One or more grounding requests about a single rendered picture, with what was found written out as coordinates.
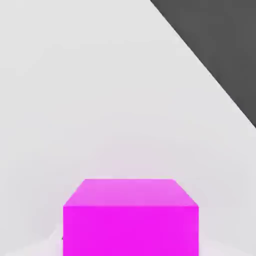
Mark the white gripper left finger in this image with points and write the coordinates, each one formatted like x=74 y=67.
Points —
x=57 y=247

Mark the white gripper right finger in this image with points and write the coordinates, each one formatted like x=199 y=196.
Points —
x=203 y=250

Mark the small magenta cube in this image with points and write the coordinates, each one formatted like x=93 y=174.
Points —
x=131 y=228

